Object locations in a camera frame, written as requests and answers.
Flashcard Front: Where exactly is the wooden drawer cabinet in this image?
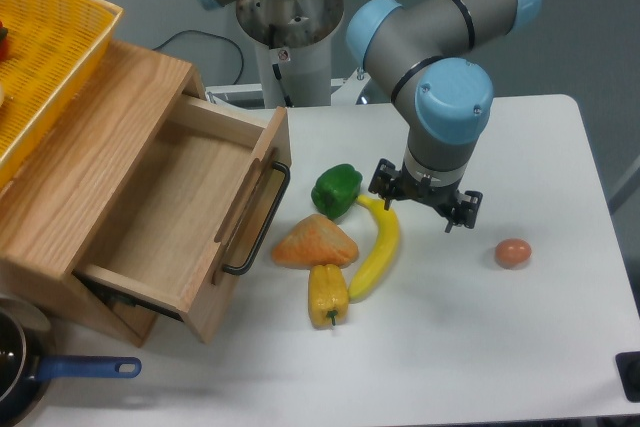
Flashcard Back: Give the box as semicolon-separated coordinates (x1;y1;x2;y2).
1;41;204;347

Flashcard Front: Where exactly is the black drawer handle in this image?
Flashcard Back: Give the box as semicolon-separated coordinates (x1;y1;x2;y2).
221;160;291;276

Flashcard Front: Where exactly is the orange bread wedge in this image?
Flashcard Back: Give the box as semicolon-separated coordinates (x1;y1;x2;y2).
271;214;359;268

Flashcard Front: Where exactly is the yellow banana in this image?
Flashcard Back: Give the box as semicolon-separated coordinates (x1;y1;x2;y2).
348;195;401;302

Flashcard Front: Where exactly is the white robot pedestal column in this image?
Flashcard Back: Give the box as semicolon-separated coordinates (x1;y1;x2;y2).
236;0;344;108

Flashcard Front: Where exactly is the blue handled frying pan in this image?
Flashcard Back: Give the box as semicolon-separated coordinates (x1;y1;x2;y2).
1;297;142;426

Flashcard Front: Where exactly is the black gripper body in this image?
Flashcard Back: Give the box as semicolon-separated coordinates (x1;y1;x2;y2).
387;164;461;212

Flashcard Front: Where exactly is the yellow plastic basket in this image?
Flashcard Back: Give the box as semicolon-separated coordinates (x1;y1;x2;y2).
1;0;123;185

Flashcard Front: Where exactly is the yellow bell pepper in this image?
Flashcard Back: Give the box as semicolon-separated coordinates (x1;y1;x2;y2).
308;264;350;328

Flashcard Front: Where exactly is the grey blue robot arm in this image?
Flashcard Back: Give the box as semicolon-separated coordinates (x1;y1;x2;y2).
198;0;542;228

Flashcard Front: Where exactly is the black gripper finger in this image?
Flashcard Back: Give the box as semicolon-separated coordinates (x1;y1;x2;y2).
368;158;400;211
442;190;483;233

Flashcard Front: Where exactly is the green bell pepper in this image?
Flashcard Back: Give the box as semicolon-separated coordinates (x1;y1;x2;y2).
311;164;363;220

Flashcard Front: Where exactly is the open wooden drawer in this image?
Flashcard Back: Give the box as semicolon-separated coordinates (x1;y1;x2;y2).
75;95;291;343

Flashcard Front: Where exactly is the brown egg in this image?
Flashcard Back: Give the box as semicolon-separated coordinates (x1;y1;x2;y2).
494;238;532;269

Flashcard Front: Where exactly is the red vegetable in basket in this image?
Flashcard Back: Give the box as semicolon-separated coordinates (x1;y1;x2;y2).
0;22;10;62

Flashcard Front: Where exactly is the black cable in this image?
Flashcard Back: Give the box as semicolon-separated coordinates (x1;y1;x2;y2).
152;29;245;87

